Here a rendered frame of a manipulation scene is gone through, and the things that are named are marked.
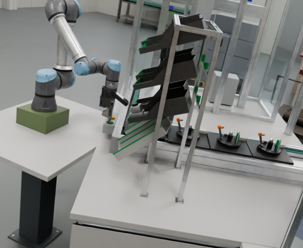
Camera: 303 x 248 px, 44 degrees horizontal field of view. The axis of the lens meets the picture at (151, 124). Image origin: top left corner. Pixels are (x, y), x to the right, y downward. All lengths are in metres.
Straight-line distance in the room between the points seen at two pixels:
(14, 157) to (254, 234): 1.20
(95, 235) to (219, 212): 0.58
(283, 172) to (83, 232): 1.16
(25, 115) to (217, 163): 1.14
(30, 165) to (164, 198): 0.67
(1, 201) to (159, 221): 1.75
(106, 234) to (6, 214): 1.47
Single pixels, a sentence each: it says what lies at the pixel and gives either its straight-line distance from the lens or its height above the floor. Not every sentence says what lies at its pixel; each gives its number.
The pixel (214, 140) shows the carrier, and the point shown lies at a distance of 2.26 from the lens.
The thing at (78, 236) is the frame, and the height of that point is 0.74.
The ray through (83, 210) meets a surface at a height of 0.86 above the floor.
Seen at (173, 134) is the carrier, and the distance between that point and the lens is 2.22.
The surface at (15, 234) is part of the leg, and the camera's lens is 2.84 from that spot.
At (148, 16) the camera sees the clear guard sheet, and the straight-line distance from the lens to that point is 3.39.
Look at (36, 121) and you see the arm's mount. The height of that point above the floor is 0.92.
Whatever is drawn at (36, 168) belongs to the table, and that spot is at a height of 0.86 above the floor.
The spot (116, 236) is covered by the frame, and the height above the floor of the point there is 0.77.
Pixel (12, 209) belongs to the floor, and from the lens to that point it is 3.08.
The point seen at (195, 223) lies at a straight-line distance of 1.71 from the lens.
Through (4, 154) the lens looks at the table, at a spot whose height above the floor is 0.86.
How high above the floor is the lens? 1.85
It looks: 23 degrees down
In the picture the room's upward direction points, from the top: 11 degrees clockwise
